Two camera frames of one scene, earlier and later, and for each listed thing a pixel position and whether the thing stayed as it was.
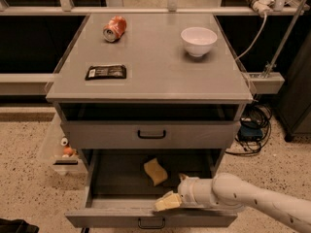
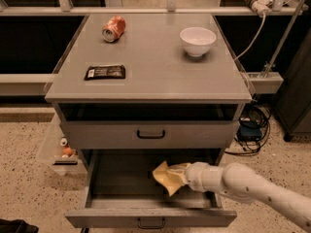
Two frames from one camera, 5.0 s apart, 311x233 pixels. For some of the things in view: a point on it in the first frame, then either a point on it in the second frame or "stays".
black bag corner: x=17 y=226 stays
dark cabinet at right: x=293 y=108 stays
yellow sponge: x=155 y=172 to x=169 y=180
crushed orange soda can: x=115 y=28 stays
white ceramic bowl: x=197 y=40 stays
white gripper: x=187 y=190 to x=195 y=176
